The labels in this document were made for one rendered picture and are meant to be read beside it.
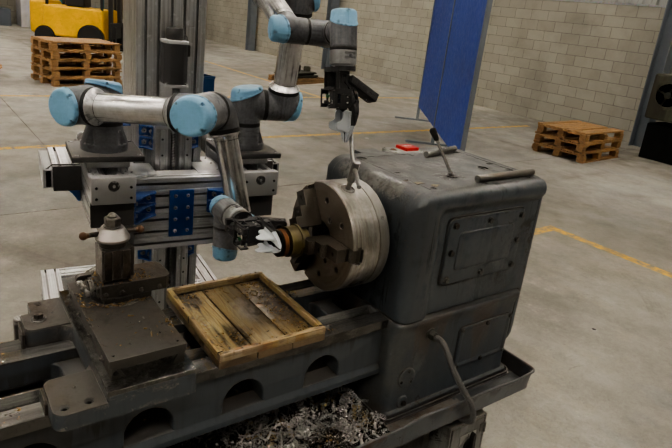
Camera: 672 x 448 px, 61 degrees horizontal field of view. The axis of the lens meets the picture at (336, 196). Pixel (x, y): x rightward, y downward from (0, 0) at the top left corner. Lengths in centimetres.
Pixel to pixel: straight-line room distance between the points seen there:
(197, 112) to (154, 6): 64
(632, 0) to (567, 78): 178
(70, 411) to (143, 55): 131
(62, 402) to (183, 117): 80
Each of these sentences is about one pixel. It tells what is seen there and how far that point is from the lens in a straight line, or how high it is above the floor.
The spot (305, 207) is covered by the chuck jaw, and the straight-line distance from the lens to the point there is 160.
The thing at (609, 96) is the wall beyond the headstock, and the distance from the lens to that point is 1222.
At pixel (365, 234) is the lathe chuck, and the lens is 153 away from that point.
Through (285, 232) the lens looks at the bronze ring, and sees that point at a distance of 154.
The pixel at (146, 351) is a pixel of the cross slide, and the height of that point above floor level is 97.
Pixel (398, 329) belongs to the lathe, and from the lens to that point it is 168.
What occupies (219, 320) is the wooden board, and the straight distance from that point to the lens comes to 157.
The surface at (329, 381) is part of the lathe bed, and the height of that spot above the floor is 71.
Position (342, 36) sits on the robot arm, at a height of 163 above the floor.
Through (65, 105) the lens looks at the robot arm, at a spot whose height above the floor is 134.
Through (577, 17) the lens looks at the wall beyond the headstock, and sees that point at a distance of 1269.
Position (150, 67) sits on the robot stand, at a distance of 221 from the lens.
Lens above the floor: 169
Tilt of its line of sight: 18 degrees down
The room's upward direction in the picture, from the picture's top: 7 degrees clockwise
